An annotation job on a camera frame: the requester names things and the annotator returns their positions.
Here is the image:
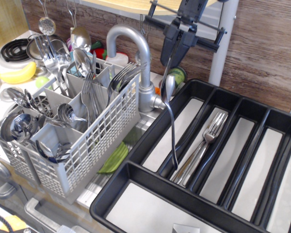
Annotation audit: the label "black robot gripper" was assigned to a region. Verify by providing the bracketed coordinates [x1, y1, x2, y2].
[144, 0, 227, 69]

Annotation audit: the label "steel fork being moved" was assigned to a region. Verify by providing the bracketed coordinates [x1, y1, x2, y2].
[161, 58, 178, 170]

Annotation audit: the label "steel fork back compartment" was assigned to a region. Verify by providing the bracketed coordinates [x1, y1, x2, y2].
[34, 35, 72, 98]

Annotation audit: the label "black cutlery tray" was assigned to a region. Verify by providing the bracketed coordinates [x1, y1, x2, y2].
[89, 80, 291, 233]

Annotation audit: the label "steel forks in tray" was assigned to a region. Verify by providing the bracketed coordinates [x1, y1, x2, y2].
[171, 112, 228, 187]

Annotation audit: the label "grey plastic cutlery basket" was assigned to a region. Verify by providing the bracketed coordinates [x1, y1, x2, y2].
[0, 57, 141, 205]

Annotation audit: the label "light wooden shelf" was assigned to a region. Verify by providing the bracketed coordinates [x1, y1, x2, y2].
[80, 0, 219, 16]

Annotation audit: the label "green toy can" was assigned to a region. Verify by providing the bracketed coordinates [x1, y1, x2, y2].
[168, 67, 187, 90]

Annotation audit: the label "grey metal pole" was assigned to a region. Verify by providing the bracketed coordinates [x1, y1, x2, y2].
[208, 0, 239, 86]

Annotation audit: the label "steel forks right compartment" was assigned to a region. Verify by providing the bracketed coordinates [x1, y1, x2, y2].
[107, 62, 147, 106]

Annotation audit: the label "steel forks compartment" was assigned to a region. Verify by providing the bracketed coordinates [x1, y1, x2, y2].
[107, 62, 147, 106]
[80, 51, 103, 127]

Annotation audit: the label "white toy food item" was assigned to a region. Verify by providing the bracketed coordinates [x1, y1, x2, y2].
[106, 52, 129, 67]

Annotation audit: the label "silver sink faucet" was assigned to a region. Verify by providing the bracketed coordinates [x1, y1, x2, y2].
[106, 24, 166, 112]

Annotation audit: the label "red toy pepper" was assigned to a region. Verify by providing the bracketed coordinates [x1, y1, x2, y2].
[90, 41, 107, 60]

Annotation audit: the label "steel spoon back compartment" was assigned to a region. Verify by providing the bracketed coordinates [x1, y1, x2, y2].
[73, 48, 94, 77]

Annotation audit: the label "steel spoon compartment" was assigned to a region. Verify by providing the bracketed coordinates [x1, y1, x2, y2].
[73, 48, 94, 77]
[45, 103, 88, 128]

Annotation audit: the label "steel forks middle compartment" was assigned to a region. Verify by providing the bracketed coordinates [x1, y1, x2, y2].
[80, 51, 103, 127]

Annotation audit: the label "hanging slotted steel ladle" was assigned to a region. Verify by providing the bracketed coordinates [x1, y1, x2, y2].
[38, 0, 56, 35]

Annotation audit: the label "steel pot on stove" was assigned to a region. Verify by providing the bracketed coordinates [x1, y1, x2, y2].
[27, 34, 71, 66]

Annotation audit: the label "steel spoon centre compartment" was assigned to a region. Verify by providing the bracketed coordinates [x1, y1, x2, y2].
[45, 103, 88, 128]

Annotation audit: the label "green toy ball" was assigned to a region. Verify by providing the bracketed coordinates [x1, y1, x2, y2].
[35, 76, 49, 88]

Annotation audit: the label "yellow toy banana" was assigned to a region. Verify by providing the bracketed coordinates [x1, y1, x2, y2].
[0, 62, 36, 84]

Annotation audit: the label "black coil stove burner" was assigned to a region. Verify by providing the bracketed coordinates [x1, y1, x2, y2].
[0, 39, 30, 62]

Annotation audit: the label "steel spoons left compartment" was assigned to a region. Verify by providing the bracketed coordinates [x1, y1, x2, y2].
[6, 88, 50, 115]

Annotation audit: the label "steel spoons compartment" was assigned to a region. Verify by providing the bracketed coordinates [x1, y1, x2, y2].
[6, 88, 50, 115]
[35, 140, 72, 164]

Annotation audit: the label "steel spoons front compartment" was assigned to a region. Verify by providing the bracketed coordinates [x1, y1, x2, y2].
[35, 140, 72, 164]

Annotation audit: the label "large steel spoon front left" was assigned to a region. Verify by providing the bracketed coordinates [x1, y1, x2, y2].
[0, 113, 38, 142]

